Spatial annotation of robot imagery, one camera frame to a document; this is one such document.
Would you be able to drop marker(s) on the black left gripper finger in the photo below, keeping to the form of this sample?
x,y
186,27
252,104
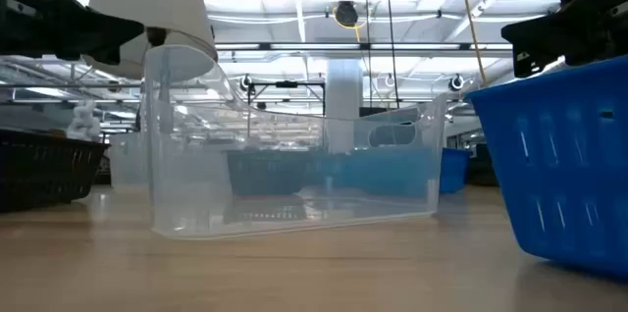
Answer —
x,y
103,56
103,30

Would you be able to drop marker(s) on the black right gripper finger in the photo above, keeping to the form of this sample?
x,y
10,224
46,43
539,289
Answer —
x,y
539,32
532,63

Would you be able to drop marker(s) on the white bumpy object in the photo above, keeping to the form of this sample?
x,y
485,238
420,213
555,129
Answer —
x,y
84,123

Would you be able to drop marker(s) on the large black perforated crate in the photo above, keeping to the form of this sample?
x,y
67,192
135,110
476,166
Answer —
x,y
483,170

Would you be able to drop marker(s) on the small blue plastic bin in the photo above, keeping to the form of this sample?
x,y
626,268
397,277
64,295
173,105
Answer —
x,y
454,170

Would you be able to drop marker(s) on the white square pillar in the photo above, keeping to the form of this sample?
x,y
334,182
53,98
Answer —
x,y
343,91

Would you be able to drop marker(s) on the black metal stand frame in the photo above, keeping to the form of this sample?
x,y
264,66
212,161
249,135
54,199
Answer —
x,y
287,84

